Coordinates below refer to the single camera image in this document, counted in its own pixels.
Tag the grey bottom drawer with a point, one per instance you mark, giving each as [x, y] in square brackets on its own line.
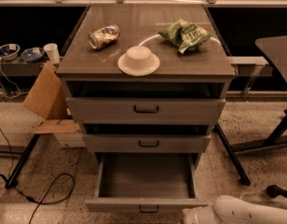
[146, 183]

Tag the grey drawer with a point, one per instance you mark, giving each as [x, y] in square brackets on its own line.
[146, 183]
[145, 110]
[146, 143]

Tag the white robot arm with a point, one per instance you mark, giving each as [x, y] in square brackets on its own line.
[230, 210]

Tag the grey drawer cabinet body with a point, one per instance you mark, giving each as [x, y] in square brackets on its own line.
[204, 73]

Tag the grey top drawer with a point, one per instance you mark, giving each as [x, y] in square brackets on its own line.
[145, 110]

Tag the grey middle drawer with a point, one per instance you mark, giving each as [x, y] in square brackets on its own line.
[146, 143]

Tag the white upturned plastic bowl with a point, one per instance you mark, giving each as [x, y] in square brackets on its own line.
[138, 61]

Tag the crushed soda can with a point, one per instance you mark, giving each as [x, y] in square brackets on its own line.
[100, 38]

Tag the green chip bag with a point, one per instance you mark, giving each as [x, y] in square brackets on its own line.
[185, 35]

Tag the cardboard box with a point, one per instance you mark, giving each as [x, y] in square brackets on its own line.
[46, 99]

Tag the white paper cup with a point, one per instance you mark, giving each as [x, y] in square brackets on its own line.
[51, 49]

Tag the blue bowl right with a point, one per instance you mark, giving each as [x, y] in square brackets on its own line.
[32, 55]

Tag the blue bowl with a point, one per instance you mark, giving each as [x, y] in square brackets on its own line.
[9, 52]
[32, 55]

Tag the black table leg right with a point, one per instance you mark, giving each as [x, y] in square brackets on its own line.
[243, 178]

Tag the black table leg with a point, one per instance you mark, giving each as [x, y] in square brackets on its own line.
[243, 178]
[12, 180]

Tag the blue bowl left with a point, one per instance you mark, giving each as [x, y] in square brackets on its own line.
[9, 52]

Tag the black table leg left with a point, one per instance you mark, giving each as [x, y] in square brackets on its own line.
[12, 180]

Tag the black caster foot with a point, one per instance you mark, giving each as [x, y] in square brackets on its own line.
[274, 191]

